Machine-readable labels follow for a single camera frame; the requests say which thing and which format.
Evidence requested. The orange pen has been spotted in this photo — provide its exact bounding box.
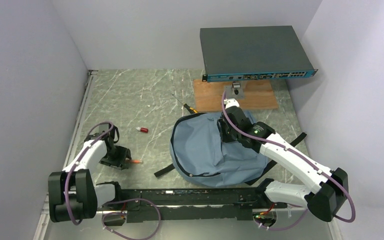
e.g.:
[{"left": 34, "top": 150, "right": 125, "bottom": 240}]
[{"left": 125, "top": 159, "right": 143, "bottom": 164}]

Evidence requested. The blue student backpack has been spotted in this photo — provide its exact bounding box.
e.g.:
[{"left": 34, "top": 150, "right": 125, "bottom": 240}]
[{"left": 154, "top": 112, "right": 277, "bottom": 188}]

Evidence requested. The red white glue stick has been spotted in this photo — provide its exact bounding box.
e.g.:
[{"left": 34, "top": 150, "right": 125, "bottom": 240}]
[{"left": 135, "top": 127, "right": 149, "bottom": 133}]

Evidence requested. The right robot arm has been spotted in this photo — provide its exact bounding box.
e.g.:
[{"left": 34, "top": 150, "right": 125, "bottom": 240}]
[{"left": 220, "top": 99, "right": 356, "bottom": 223}]

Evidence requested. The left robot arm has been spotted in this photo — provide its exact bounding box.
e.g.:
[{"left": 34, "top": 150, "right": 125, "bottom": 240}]
[{"left": 47, "top": 121, "right": 132, "bottom": 225}]

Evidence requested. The yellow black screwdriver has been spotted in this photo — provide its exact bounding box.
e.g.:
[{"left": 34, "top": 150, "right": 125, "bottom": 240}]
[{"left": 172, "top": 94, "right": 198, "bottom": 114}]

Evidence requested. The wooden board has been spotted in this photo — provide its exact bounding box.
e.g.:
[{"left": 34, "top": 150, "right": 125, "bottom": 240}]
[{"left": 193, "top": 79, "right": 278, "bottom": 112}]

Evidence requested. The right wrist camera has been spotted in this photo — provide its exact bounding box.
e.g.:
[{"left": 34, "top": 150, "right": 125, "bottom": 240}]
[{"left": 223, "top": 98, "right": 240, "bottom": 110}]

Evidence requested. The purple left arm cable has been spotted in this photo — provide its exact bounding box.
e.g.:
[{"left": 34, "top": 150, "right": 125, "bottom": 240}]
[{"left": 64, "top": 120, "right": 162, "bottom": 240}]

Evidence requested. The metal stand mount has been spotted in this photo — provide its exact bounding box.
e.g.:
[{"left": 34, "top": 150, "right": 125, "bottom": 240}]
[{"left": 224, "top": 81, "right": 245, "bottom": 100}]

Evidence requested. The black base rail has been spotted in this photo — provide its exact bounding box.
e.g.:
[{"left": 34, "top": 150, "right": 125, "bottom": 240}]
[{"left": 101, "top": 181, "right": 286, "bottom": 223}]

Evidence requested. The grey network switch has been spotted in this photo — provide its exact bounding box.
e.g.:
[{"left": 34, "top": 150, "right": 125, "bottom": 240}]
[{"left": 199, "top": 25, "right": 318, "bottom": 83}]

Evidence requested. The aluminium side rail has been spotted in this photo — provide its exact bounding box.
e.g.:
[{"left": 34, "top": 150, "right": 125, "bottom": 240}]
[{"left": 32, "top": 70, "right": 99, "bottom": 240}]

